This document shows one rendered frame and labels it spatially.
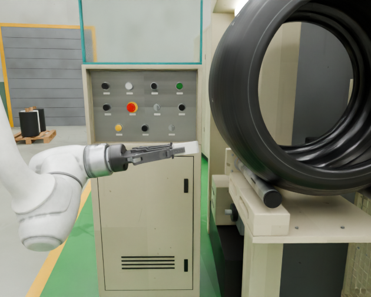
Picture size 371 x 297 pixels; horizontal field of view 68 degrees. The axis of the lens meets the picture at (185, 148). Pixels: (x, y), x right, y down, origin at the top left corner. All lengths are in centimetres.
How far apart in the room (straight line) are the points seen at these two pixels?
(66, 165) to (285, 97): 75
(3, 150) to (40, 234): 18
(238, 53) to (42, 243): 57
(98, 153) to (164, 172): 67
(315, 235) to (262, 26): 51
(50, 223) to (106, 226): 89
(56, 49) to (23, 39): 94
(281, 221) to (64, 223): 50
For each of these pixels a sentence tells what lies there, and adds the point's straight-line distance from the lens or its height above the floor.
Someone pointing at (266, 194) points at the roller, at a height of 91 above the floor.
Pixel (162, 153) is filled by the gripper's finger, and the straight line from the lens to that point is 71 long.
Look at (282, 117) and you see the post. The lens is 105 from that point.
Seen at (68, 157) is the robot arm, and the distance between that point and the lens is 76.
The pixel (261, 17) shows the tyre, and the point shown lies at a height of 130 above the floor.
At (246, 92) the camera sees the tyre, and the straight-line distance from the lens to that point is 63.
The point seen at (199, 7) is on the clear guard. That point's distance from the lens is 138.
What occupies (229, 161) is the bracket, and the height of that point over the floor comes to 90.
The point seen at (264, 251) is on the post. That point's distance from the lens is 121.
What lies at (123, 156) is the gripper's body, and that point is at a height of 99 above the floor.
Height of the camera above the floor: 116
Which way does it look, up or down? 12 degrees down
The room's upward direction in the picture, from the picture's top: straight up
